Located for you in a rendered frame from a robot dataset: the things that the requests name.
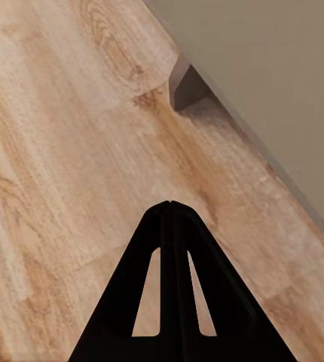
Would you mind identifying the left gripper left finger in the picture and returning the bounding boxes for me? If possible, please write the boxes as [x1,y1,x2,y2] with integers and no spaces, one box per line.
[68,201,182,362]

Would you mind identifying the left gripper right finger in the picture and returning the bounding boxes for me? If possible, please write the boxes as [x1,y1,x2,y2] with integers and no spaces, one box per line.
[170,201,297,362]

